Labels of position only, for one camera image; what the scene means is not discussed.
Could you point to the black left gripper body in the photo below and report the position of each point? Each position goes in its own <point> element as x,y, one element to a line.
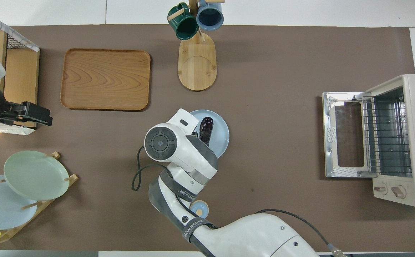
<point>13,114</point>

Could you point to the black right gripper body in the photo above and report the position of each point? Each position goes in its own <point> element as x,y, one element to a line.
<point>196,135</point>

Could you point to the dark purple eggplant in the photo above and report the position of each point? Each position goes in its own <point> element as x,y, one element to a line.
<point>206,129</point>

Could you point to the light blue ringed plate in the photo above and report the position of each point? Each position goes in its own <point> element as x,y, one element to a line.
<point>221,135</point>

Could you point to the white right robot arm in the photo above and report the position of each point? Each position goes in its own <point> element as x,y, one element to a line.
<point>189,157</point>

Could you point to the silver oven knob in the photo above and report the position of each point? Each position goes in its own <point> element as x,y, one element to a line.
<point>380,189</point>
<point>398,192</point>

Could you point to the pale green plate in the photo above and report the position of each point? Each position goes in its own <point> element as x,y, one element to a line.
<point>36,175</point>

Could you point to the wooden mug tree stand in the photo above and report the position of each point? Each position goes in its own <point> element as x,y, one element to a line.
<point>197,67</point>

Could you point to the wooden plate rack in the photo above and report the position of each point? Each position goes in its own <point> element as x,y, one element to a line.
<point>72,177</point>

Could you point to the wooden serving tray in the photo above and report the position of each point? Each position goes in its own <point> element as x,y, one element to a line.
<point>105,79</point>

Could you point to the pale blue large plate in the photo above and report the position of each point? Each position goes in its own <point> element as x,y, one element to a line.
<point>0,207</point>

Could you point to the dark green mug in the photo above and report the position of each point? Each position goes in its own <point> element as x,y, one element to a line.
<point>185,25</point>

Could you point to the brown table mat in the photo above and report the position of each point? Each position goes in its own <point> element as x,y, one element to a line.
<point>282,53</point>

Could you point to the blue mug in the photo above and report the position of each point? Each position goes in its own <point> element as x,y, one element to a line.
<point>210,16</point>

